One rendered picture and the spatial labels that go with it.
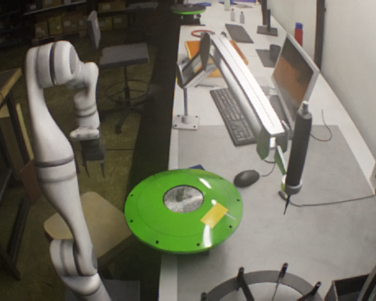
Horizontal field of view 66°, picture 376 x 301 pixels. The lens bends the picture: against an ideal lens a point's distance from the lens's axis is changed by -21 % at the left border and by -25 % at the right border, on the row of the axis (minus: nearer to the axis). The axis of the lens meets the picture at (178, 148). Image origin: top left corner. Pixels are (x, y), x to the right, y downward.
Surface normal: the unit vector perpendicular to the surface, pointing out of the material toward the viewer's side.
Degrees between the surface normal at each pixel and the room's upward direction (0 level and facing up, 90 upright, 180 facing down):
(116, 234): 0
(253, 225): 0
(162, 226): 17
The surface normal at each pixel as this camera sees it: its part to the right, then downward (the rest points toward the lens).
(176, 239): -0.09, -0.51
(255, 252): -0.04, -0.80
